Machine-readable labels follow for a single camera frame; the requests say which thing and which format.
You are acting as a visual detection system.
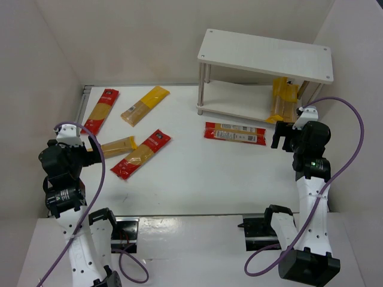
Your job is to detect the yellow spaghetti bag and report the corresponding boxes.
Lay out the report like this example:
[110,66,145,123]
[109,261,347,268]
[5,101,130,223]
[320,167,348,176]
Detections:
[101,136,138,159]
[121,86,170,127]

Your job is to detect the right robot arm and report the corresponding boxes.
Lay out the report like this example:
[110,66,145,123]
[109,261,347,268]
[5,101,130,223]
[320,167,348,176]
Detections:
[267,121,341,286]

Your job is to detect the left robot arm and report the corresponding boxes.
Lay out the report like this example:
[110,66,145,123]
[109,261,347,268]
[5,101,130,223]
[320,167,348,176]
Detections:
[38,139,121,286]

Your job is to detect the yellow spaghetti bags on shelf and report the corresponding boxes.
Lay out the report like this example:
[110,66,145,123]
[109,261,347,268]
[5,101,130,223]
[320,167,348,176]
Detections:
[266,77,299,124]

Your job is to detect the white two-tier shelf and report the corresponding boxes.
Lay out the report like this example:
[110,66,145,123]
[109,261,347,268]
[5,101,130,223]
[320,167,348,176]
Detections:
[196,29,333,122]

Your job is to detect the red spaghetti bag label up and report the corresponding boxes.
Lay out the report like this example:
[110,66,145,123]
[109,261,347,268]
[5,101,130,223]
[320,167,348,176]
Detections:
[204,122,266,146]

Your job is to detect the red spaghetti bag far left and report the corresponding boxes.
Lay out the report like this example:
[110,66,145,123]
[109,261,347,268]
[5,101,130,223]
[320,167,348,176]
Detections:
[84,89,120,136]

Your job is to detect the red spaghetti bag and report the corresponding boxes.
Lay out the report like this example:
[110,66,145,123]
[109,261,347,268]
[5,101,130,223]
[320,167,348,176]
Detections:
[84,89,120,136]
[110,129,172,180]

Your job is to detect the red spaghetti bag centre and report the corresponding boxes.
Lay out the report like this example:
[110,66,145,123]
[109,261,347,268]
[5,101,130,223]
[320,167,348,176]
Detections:
[110,129,172,180]

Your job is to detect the yellow spaghetti bag top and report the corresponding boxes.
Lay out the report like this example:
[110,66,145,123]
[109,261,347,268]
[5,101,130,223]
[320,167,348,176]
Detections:
[121,86,170,127]

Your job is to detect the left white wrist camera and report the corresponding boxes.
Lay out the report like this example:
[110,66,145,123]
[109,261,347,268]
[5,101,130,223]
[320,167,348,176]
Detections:
[54,124,83,148]

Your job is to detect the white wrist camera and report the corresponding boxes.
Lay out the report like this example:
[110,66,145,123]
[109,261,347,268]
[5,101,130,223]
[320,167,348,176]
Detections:
[293,106,318,130]
[54,124,83,148]

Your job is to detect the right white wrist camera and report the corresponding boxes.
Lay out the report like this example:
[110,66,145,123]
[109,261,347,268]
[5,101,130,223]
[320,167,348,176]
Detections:
[293,106,318,130]

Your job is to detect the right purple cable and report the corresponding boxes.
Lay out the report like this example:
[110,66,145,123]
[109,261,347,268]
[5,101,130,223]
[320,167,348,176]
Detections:
[244,97,365,276]

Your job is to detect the purple cable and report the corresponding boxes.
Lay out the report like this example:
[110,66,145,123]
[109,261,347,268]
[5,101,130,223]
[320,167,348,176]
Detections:
[35,121,150,287]
[244,97,365,276]

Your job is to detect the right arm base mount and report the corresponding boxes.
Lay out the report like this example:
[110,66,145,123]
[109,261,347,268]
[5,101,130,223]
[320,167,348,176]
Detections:
[238,208,281,251]

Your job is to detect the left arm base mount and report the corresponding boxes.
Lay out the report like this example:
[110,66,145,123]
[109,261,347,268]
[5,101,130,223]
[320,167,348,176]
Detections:
[111,216,139,254]

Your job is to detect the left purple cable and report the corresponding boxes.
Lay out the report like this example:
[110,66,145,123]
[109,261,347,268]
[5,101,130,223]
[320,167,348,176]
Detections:
[35,121,150,287]

